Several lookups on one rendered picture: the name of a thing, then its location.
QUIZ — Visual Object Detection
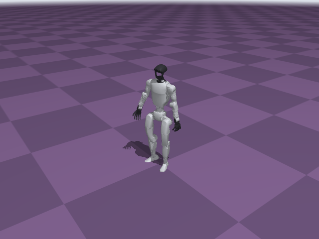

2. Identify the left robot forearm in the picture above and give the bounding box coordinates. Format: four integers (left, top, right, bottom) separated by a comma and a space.
172, 103, 179, 122

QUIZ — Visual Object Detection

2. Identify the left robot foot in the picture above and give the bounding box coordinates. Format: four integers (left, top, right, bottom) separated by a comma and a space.
159, 162, 168, 172

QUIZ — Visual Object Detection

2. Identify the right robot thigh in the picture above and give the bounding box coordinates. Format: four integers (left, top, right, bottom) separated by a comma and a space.
145, 112, 158, 142

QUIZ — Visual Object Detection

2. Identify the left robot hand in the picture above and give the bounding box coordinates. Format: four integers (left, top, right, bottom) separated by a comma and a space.
172, 119, 181, 131

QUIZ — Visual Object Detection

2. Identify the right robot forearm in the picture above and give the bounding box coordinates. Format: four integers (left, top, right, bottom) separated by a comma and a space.
138, 97, 147, 110

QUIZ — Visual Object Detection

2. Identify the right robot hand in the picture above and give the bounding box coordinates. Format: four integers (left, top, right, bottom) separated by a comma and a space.
133, 106, 141, 120

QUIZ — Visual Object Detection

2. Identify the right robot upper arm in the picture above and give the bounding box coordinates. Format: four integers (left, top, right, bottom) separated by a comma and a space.
142, 79, 153, 99

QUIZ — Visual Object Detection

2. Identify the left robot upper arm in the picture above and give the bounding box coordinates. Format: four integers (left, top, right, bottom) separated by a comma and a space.
166, 84, 177, 108

